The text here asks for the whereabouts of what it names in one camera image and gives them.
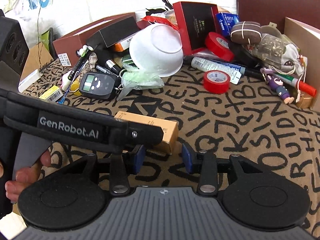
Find purple figurine keychain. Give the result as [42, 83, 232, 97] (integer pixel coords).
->
[259, 67, 295, 105]

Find black green pen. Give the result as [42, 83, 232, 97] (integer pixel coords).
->
[66, 46, 92, 80]

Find small red tape roll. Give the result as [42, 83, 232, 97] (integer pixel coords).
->
[203, 70, 231, 95]

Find beige scrunchie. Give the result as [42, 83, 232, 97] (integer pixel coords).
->
[79, 52, 98, 81]

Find black silver lipstick tube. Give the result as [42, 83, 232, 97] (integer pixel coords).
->
[105, 59, 123, 75]

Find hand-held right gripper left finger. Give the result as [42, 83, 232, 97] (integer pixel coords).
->
[75, 144, 146, 197]

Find clear plastic container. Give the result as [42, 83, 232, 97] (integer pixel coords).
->
[259, 22, 286, 41]

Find tan cardboard box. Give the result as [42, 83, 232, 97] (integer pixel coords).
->
[114, 110, 180, 155]

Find green red marker pen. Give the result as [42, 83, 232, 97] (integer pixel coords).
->
[274, 72, 317, 96]

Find white plastic bowl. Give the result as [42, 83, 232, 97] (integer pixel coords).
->
[128, 24, 185, 78]

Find black green flat object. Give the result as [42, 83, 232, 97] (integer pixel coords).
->
[41, 27, 57, 58]

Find brown shoe box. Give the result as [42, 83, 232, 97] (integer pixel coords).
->
[283, 17, 320, 113]

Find white blue labelled marker pen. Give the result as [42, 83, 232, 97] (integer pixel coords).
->
[191, 56, 263, 85]

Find red open gift box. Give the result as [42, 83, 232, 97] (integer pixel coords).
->
[172, 1, 220, 56]

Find orange white medicine box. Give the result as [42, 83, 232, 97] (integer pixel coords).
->
[112, 38, 133, 53]

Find brown white-striped cushion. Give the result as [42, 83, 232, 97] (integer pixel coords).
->
[229, 21, 263, 46]

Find yellow box with barcode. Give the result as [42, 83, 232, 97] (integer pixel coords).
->
[38, 84, 63, 103]

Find black digital timer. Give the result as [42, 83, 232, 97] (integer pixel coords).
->
[78, 72, 120, 100]

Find brown shoebox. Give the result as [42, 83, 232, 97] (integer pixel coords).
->
[52, 12, 141, 67]

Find clear plastic bag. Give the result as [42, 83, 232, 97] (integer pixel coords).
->
[121, 63, 165, 101]

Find small green packet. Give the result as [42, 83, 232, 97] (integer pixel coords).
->
[122, 54, 136, 67]

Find small brown box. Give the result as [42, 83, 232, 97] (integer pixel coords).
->
[294, 92, 315, 110]

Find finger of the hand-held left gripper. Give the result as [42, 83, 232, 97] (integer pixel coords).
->
[112, 119, 165, 147]

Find white box blue labels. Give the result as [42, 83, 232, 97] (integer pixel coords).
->
[18, 69, 42, 93]

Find white drawstring pouch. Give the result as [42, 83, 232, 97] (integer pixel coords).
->
[279, 43, 308, 77]

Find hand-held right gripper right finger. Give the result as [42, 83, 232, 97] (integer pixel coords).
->
[182, 143, 253, 196]

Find clear snack packet red trim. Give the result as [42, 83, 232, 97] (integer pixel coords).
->
[141, 9, 181, 31]

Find letter printed mat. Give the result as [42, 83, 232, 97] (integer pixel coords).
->
[10, 60, 320, 236]

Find black cardboard box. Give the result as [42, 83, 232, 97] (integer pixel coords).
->
[86, 16, 141, 48]

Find clear bag of seeds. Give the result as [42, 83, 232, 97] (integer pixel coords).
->
[252, 34, 287, 61]

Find large red tape roll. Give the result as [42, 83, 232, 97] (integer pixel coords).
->
[204, 31, 236, 62]

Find person's left hand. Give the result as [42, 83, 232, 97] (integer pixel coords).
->
[4, 151, 52, 203]

